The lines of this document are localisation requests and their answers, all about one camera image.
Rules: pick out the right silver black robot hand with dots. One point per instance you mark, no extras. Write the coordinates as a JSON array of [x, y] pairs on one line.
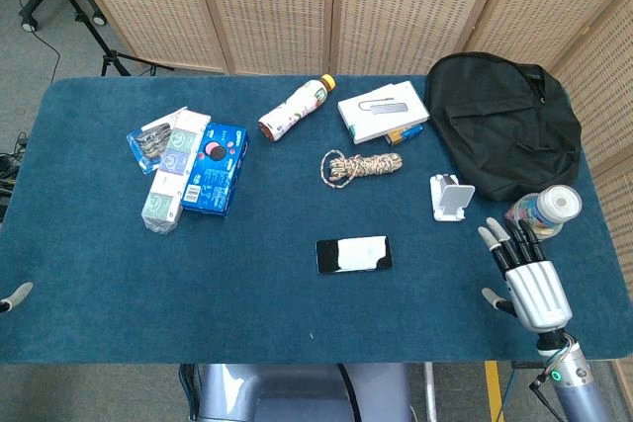
[[536, 293]]

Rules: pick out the left robot hand grey fingertip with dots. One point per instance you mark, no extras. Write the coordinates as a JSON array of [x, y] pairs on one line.
[[17, 293]]

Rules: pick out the light blue plastic case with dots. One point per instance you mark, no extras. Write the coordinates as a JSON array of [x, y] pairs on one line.
[[353, 255]]

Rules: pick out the white folding phone stand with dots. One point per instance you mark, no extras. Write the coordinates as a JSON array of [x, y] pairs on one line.
[[452, 199]]

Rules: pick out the candy jar white lid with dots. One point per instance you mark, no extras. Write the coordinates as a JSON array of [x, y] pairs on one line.
[[544, 212]]

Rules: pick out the blue carpet table mat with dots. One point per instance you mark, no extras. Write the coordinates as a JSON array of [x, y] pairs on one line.
[[148, 283]]

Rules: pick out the metal table leg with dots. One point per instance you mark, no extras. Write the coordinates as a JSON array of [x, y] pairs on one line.
[[429, 392]]

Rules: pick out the black fabric backpack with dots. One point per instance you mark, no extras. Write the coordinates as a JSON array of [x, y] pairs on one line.
[[499, 120]]

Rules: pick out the white green tissue pack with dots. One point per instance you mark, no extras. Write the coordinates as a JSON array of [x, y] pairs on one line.
[[173, 170]]

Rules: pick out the blue blister pack with clips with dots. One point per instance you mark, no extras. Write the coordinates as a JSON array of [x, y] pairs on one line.
[[148, 143]]

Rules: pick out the small blue yellow box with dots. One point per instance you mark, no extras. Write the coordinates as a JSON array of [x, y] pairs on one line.
[[405, 134]]

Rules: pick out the blue Oreo cookie box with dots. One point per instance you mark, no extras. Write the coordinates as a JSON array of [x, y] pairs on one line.
[[215, 167]]

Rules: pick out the white box with hub picture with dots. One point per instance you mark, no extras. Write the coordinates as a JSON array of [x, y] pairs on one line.
[[383, 110]]

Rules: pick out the black tripod stand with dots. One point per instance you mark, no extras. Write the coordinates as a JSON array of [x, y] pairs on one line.
[[111, 59]]

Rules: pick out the blue-grey robot torso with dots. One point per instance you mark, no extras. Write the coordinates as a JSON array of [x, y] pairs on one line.
[[287, 392]]

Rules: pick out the drink bottle orange cap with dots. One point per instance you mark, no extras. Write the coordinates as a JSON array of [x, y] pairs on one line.
[[297, 108]]

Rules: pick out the wooden woven folding screen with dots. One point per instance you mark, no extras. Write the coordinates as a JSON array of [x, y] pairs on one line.
[[395, 7]]

